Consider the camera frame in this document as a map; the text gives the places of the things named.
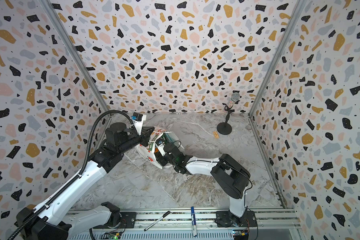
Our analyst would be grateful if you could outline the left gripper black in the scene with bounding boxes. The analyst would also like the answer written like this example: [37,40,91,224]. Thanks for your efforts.
[118,125,155,155]

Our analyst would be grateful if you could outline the white paper bag red flowers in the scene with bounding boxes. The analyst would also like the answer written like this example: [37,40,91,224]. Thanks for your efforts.
[135,127,186,169]

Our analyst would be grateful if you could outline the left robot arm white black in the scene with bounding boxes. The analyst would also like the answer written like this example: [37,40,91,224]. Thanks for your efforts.
[10,122,155,240]

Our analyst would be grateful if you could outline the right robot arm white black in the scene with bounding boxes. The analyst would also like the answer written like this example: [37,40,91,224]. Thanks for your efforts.
[155,141,253,227]

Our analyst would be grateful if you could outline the small wooden block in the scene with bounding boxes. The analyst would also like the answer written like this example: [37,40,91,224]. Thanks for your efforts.
[213,131,219,139]

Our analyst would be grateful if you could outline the microphone on black stand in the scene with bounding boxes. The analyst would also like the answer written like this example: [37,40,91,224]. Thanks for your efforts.
[217,93,240,135]

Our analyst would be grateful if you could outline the blue white marker pen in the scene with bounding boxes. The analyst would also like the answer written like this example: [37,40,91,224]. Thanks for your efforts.
[191,207,198,237]

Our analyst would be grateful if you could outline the left circuit board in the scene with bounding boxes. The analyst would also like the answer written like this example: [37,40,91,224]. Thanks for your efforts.
[101,231,123,240]

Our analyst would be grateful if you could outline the circuit board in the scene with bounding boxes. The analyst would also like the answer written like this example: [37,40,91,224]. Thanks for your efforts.
[233,230,249,240]
[101,231,123,240]

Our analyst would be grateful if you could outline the right circuit board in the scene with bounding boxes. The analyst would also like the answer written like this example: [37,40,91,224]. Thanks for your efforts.
[233,230,249,240]

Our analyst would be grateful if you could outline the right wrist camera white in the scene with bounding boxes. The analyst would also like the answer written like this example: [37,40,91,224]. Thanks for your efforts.
[155,138,165,156]

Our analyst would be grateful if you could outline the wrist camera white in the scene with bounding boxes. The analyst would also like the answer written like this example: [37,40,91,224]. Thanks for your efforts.
[155,138,165,156]
[131,112,147,136]

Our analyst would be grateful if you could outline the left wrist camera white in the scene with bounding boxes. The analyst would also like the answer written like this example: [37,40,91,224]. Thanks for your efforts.
[131,112,147,136]

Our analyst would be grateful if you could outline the black corrugated cable conduit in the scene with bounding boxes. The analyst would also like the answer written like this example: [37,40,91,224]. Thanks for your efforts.
[7,109,133,240]

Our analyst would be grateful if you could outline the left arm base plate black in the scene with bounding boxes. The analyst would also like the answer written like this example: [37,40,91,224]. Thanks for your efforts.
[95,212,137,230]

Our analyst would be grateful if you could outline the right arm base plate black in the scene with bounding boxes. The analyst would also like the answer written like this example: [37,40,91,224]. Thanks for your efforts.
[215,210,258,228]

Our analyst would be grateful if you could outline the aluminium mounting rail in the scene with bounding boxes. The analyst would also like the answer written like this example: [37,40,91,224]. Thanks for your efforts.
[46,207,304,240]

